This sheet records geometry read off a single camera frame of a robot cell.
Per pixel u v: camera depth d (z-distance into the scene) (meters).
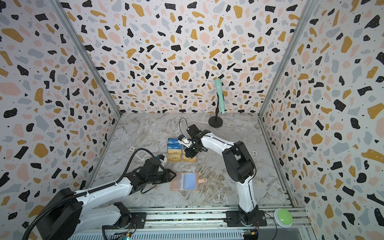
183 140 0.85
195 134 0.75
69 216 0.39
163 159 0.80
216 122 1.17
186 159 0.94
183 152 0.94
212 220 0.76
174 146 0.94
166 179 0.73
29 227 0.35
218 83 0.96
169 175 0.77
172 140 0.94
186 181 0.87
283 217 0.75
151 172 0.67
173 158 0.94
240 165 0.53
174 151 0.94
